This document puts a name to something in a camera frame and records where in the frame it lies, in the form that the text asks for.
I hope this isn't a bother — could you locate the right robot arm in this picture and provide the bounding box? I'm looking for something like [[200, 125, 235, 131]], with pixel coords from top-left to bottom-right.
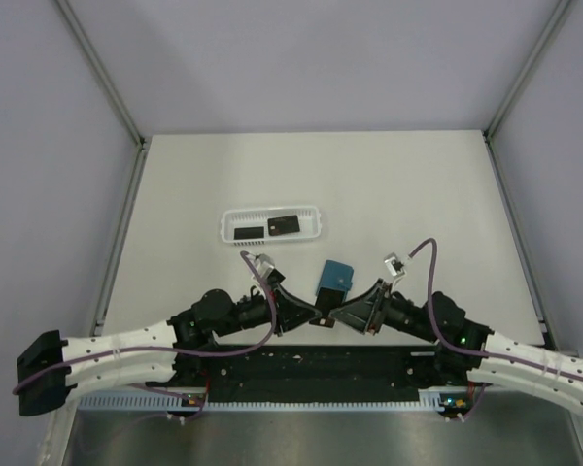
[[328, 280, 583, 417]]

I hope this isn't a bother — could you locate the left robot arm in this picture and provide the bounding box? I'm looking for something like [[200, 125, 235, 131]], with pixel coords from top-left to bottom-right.
[[13, 281, 319, 416]]

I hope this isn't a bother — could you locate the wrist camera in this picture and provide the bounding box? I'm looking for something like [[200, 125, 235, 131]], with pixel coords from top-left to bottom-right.
[[248, 254, 276, 283], [384, 252, 407, 282]]

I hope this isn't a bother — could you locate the left aluminium frame post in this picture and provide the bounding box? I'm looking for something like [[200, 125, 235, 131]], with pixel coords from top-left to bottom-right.
[[52, 0, 150, 147]]

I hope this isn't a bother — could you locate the aluminium frame post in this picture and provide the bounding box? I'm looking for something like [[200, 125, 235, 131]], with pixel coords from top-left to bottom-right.
[[483, 0, 577, 142], [52, 0, 150, 147]]

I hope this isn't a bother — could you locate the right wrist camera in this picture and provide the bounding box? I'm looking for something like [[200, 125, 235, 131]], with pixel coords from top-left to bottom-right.
[[384, 252, 407, 282]]

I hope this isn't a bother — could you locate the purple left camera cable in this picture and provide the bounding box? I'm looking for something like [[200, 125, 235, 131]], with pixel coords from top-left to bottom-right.
[[12, 250, 278, 397]]

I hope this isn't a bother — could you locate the right aluminium frame post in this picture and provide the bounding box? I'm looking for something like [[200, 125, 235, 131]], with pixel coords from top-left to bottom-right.
[[483, 0, 577, 142]]

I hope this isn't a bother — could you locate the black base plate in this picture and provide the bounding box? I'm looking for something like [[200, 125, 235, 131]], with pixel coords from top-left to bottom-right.
[[145, 343, 497, 404]]

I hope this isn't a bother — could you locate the black card in basket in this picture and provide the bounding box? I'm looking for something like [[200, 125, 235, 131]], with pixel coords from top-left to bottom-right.
[[233, 226, 264, 241], [267, 215, 300, 237]]

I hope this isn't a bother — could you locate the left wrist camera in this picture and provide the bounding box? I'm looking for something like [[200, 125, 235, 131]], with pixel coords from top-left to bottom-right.
[[248, 254, 276, 283]]

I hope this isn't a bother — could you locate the black VIP credit card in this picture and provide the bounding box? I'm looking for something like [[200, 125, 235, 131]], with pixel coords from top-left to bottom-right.
[[310, 317, 335, 328]]

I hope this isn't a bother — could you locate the blue leather card holder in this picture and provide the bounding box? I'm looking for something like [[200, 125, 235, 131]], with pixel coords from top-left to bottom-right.
[[316, 259, 354, 302]]

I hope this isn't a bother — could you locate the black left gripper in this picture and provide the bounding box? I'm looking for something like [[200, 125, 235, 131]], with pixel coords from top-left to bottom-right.
[[214, 278, 322, 337]]

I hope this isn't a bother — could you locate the black card in basket right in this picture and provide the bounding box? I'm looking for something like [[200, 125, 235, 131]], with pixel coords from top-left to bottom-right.
[[267, 215, 300, 237]]

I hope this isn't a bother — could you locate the white plastic basket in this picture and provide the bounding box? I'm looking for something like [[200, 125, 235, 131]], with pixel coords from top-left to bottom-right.
[[220, 205, 322, 246]]

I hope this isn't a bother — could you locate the black card in basket left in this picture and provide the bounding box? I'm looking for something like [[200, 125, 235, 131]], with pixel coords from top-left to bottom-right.
[[233, 226, 264, 241]]

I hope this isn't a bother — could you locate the grey slotted cable duct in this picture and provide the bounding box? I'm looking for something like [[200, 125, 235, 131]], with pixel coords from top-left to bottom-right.
[[77, 390, 470, 415]]

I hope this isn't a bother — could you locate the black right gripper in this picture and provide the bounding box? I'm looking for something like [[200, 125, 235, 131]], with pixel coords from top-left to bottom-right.
[[329, 278, 439, 343]]

